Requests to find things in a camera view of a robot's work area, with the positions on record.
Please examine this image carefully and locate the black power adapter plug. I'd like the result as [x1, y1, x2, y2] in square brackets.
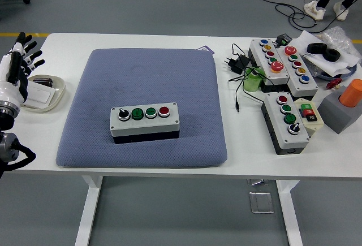
[225, 54, 250, 75]

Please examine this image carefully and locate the green plastic cylinder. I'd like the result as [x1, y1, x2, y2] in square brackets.
[243, 67, 266, 93]

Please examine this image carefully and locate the red valve knob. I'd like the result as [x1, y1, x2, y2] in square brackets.
[325, 78, 342, 90]

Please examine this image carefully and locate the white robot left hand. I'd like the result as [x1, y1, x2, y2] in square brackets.
[0, 32, 46, 107]

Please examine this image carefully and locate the cream small switch box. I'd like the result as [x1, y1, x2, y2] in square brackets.
[293, 98, 325, 138]

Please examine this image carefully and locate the white foam sheet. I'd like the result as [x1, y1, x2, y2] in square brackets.
[292, 30, 362, 77]

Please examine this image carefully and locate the purple card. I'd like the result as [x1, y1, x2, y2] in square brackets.
[196, 45, 216, 55]

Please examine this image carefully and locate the grey block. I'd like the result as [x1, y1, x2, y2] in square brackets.
[317, 85, 362, 135]

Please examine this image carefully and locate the black adapter cord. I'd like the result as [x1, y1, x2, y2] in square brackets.
[228, 43, 266, 113]

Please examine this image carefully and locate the grey five-button control box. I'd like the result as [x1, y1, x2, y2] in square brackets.
[275, 45, 319, 101]
[248, 38, 290, 93]

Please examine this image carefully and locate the white table leg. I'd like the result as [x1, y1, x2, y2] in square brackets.
[275, 179, 303, 246]
[75, 175, 104, 246]

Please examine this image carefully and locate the blue ring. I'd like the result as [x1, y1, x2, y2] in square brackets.
[311, 62, 362, 81]

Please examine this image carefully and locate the orange cylinder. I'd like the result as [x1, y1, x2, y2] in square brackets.
[339, 78, 362, 108]

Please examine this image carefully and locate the black floor cable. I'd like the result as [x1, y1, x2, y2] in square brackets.
[245, 0, 350, 33]

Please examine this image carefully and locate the grey four-button control box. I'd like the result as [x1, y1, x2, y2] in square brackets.
[109, 102, 181, 145]
[260, 92, 311, 156]

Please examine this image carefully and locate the small metal floor plate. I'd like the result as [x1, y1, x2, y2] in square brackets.
[247, 178, 269, 187]

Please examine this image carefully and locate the white shallow dish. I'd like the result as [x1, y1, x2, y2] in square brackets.
[19, 74, 66, 113]

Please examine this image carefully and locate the clear bubble wrap bag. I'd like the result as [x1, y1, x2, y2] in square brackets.
[322, 25, 360, 57]

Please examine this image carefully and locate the metal floor socket plate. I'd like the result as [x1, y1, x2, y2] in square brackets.
[248, 191, 275, 214]

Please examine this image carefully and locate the white wall switch plate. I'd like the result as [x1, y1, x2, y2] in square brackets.
[21, 83, 56, 106]

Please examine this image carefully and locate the blue-grey woven mat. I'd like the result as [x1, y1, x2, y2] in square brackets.
[55, 48, 229, 169]

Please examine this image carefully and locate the small dark cylinder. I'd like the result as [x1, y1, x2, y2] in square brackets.
[32, 78, 54, 87]

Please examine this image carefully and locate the small black terminal block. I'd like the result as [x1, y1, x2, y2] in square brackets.
[274, 33, 294, 46]

